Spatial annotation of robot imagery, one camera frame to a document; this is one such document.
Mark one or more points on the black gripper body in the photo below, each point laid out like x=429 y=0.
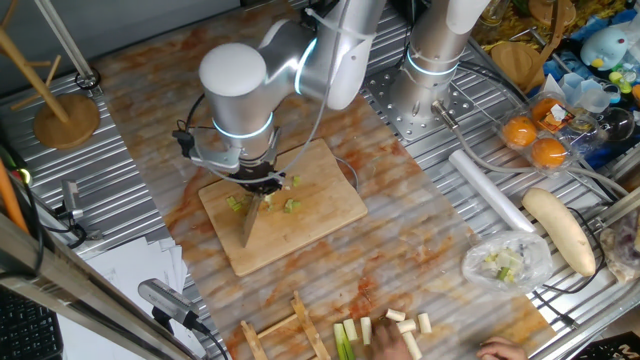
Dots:
x=260 y=177

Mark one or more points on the steel cleaver knife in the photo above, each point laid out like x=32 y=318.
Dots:
x=250 y=220

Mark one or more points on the wooden cutting board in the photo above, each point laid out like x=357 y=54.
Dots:
x=325 y=220

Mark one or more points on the wooden knife rack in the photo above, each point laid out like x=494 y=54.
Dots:
x=310 y=325

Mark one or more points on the white scallion stalk piece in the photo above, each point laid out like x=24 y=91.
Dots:
x=366 y=330
x=395 y=315
x=415 y=345
x=424 y=323
x=407 y=326
x=350 y=329

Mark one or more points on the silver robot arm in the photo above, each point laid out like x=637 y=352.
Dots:
x=240 y=100

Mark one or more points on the person hand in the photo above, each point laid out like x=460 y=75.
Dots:
x=502 y=350
x=390 y=345

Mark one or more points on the cut scallion slice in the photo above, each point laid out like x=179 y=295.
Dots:
x=291 y=205
x=238 y=206
x=296 y=181
x=269 y=201

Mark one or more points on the green scallion stalk piece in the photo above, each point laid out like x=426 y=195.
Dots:
x=231 y=201

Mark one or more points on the orange marble patterned mat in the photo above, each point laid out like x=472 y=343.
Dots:
x=400 y=250

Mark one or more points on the white paper sheets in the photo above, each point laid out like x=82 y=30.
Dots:
x=125 y=270

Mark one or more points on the wooden cup tree stand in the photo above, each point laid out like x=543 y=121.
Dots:
x=67 y=122

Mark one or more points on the white plastic wrap roll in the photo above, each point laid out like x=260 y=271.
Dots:
x=487 y=189

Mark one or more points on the white tripod leg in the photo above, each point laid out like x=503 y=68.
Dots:
x=62 y=40

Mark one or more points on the chopped scallion bits pile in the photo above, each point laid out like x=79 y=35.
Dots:
x=505 y=262

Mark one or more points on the orange fruit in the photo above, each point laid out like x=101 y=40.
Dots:
x=548 y=152
x=519 y=131
x=541 y=111

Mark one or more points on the black keyboard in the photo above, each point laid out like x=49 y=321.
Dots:
x=25 y=330

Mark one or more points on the wooden hanger stand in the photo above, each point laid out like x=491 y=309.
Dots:
x=517 y=62

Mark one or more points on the clear plastic bag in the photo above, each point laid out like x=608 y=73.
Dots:
x=535 y=255

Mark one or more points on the glass jar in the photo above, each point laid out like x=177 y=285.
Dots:
x=494 y=12

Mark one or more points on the white daikon radish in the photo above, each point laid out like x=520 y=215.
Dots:
x=560 y=230

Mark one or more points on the clear plastic measuring cup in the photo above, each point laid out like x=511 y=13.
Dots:
x=592 y=97

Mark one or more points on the blue cloth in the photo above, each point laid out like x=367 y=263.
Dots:
x=607 y=150

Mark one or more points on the glass bowl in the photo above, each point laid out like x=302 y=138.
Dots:
x=617 y=125

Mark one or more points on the aluminium profile bar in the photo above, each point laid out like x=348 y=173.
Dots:
x=620 y=207

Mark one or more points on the blue plush toy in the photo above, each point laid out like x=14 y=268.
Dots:
x=605 y=47

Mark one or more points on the translucent bag of produce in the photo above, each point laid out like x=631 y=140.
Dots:
x=625 y=250

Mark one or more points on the small green toy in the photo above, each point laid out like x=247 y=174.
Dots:
x=620 y=80

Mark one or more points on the black printed box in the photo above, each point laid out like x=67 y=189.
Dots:
x=615 y=350

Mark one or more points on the wrist camera on silver bracket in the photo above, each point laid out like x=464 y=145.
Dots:
x=220 y=162

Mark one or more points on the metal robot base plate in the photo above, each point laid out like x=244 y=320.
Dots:
x=385 y=90

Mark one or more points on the silver depth camera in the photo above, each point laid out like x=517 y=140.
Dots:
x=165 y=300

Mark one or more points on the small silver camera on mount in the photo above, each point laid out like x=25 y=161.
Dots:
x=71 y=195

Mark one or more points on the metal frame bar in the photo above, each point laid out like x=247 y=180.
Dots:
x=75 y=295

